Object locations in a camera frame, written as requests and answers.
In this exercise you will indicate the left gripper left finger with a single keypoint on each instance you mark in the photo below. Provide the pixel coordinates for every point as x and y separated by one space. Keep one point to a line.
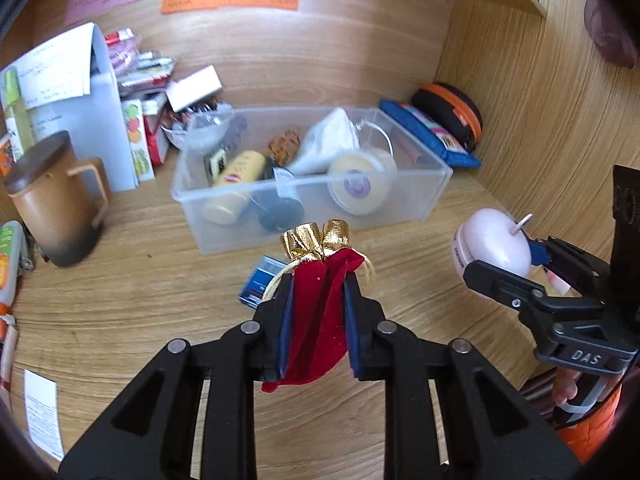
148 430

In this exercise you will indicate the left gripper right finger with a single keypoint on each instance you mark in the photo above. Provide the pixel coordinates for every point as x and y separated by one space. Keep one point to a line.
449 413

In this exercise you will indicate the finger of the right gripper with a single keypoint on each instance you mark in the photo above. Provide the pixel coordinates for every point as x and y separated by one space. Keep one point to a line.
570 259
536 308

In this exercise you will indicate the pink round container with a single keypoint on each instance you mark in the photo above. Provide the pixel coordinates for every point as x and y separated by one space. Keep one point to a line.
492 236

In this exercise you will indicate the blue staples box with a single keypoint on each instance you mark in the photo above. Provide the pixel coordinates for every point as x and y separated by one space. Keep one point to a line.
253 291

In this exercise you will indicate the red velvet pouch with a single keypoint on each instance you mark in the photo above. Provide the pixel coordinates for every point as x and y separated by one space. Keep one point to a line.
319 259

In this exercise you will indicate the person's right hand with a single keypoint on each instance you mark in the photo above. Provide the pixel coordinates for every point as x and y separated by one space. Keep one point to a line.
564 385

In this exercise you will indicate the white paper label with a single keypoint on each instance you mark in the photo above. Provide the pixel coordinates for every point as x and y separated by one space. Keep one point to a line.
41 406

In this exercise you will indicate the blue patterned pouch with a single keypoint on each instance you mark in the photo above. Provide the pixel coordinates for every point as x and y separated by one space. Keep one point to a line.
432 135

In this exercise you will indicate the black orange zip case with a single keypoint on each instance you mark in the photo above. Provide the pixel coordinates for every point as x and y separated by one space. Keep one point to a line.
452 109

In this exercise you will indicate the cream tape roll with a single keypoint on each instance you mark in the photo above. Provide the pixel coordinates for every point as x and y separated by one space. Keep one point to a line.
363 180

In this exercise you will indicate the green orange snack packet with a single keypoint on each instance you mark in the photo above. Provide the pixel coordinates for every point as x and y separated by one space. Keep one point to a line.
15 260

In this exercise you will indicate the brown lidded mug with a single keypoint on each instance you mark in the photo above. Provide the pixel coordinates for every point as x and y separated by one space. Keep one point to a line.
62 199

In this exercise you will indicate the dark glass bottle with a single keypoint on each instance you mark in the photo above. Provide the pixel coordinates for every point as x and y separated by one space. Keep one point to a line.
279 208

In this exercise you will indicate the white crumpled cloth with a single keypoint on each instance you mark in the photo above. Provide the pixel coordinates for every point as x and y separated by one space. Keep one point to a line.
323 142

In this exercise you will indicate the clear plastic storage bin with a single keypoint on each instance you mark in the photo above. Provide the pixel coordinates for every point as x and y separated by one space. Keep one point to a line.
421 175

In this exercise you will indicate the yellow lotion tube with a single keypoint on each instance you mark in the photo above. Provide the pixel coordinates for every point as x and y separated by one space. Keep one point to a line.
225 208

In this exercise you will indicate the small clear trinket bowl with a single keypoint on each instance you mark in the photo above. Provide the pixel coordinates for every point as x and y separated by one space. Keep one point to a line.
202 130

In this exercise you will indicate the fruit print carton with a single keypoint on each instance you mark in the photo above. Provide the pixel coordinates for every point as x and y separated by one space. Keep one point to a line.
143 168

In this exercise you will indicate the white cardboard box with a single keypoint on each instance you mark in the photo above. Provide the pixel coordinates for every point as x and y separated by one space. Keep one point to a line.
191 89

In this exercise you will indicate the stack of books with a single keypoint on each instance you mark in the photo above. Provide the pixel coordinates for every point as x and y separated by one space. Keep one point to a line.
148 83

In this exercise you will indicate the white paper file folder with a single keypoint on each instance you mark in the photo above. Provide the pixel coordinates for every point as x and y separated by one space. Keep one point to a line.
68 84

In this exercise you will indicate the pink coil packet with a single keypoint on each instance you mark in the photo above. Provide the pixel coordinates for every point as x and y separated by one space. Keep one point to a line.
123 50

